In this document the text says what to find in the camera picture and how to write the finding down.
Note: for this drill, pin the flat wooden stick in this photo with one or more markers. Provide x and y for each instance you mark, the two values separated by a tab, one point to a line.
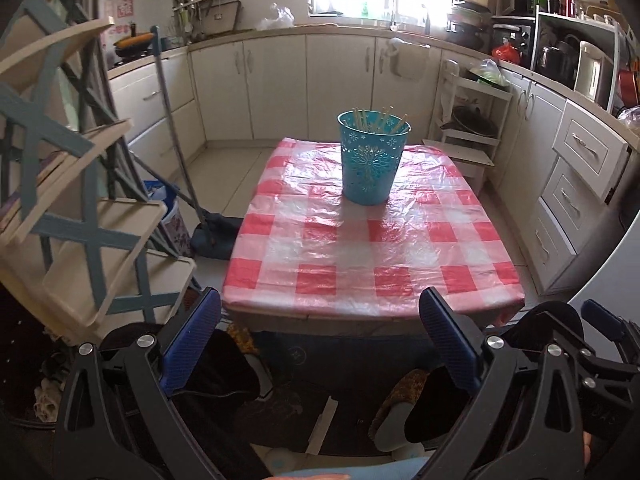
322	425

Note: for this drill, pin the black wok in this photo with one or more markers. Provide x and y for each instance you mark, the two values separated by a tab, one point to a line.
475	122

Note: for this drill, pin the white storage shelf unit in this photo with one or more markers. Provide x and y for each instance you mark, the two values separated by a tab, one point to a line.
575	22

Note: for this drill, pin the clear plastic bag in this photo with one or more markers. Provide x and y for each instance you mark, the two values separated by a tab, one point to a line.
631	117

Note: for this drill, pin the wall utensil rack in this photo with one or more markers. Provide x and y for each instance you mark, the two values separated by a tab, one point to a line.
220	15

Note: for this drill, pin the white base cabinets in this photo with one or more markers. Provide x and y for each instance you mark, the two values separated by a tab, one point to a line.
280	85

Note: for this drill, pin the white drawer unit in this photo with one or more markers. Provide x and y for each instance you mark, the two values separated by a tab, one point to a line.
585	145

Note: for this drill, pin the teal perforated metal bucket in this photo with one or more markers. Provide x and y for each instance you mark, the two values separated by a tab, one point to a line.
370	170

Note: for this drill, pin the red checkered plastic tablecloth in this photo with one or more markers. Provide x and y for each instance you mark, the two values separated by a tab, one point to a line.
370	250

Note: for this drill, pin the stack of pots and dishes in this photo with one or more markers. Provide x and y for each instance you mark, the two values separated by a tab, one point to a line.
465	25

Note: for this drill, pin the red plastic bag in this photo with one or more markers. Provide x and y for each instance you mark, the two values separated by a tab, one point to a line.
507	54

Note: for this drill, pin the red patterned wall stickers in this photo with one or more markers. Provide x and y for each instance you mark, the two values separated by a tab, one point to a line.
125	10

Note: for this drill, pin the bunch of wooden chopsticks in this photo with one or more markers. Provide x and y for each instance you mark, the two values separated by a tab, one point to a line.
380	120

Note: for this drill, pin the black kettle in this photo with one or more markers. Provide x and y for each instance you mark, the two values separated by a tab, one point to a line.
555	60

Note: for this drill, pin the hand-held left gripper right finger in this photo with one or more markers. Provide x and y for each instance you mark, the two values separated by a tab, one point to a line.
445	332

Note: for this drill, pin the white hanging bin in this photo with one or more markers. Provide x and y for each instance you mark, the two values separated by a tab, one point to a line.
410	62

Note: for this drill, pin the bag of green vegetables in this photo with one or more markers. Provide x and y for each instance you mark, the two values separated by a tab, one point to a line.
490	76

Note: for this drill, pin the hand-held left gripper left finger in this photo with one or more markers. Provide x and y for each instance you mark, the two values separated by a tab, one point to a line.
195	325

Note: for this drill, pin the patterned slipper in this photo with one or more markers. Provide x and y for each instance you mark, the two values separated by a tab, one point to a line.
400	390

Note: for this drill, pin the green dish soap bottle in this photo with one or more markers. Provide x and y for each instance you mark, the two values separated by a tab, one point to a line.
365	10

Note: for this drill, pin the light blue clothing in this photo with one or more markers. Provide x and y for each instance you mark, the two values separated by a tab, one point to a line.
350	467

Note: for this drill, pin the white step stool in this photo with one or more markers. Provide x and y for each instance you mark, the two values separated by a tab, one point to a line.
460	152

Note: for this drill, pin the person's right leg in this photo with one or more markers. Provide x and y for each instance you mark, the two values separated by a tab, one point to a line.
540	317

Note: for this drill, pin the red pot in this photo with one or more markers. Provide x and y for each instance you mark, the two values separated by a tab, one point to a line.
630	85

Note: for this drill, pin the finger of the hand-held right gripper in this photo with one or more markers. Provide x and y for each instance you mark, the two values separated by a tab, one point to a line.
605	372
602	317

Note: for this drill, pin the blue white plastic bag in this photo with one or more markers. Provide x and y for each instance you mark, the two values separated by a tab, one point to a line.
157	191

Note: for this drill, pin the white electric thermos pot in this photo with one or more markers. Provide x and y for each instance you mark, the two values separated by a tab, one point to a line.
592	72

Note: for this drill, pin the floral waste bin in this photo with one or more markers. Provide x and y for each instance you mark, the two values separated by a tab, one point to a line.
175	230

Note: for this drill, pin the black toaster oven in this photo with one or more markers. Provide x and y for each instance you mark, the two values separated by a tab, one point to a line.
515	35

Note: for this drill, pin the white slatted trolley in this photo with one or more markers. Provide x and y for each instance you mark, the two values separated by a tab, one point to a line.
495	92

